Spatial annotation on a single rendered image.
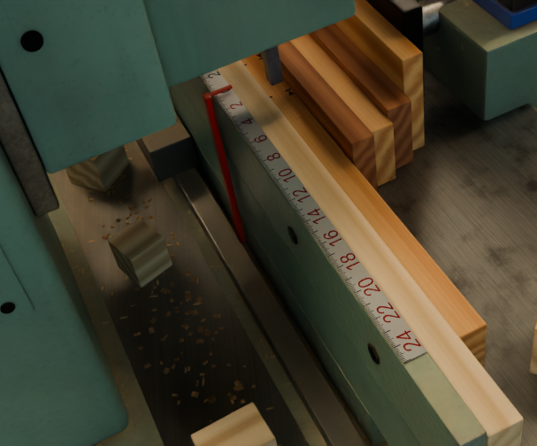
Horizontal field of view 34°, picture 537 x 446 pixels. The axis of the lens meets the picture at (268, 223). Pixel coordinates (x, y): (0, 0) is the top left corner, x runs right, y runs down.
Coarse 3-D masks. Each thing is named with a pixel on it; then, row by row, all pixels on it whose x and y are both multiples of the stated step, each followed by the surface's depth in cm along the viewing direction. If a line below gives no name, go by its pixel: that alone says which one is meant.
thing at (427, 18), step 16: (368, 0) 60; (384, 0) 57; (400, 0) 57; (432, 0) 62; (448, 0) 62; (384, 16) 58; (400, 16) 56; (416, 16) 56; (432, 16) 61; (416, 32) 57; (432, 32) 62
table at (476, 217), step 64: (192, 128) 72; (448, 128) 62; (512, 128) 61; (384, 192) 58; (448, 192) 57; (512, 192) 56; (448, 256) 54; (512, 256) 53; (320, 320) 56; (512, 320) 50; (512, 384) 47
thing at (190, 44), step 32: (160, 0) 49; (192, 0) 49; (224, 0) 50; (256, 0) 51; (288, 0) 52; (320, 0) 53; (352, 0) 54; (160, 32) 50; (192, 32) 51; (224, 32) 52; (256, 32) 53; (288, 32) 54; (192, 64) 52; (224, 64) 53
